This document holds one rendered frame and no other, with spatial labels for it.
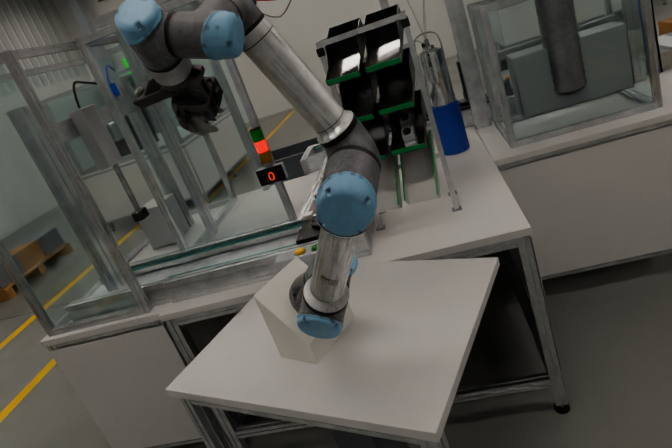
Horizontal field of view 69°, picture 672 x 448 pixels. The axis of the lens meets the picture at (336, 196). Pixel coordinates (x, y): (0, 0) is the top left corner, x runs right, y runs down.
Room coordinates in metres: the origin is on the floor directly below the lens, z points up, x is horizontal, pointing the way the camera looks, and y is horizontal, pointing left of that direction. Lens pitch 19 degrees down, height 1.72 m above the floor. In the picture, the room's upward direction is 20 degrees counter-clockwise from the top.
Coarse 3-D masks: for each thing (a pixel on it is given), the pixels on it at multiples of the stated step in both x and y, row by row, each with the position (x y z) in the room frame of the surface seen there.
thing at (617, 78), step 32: (576, 0) 2.20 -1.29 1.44; (608, 0) 2.17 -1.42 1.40; (640, 0) 2.14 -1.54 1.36; (480, 32) 2.54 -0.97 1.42; (512, 32) 2.27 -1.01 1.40; (544, 32) 2.24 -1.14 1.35; (576, 32) 2.21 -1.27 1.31; (608, 32) 2.18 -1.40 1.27; (640, 32) 2.15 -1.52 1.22; (512, 64) 2.28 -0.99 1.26; (544, 64) 2.25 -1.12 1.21; (608, 64) 2.18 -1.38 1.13; (640, 64) 2.15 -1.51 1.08; (512, 96) 2.29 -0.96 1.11; (544, 96) 2.25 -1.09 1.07; (576, 96) 2.22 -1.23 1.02; (608, 96) 2.19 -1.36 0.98; (640, 96) 2.16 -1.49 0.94; (544, 128) 2.26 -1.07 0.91
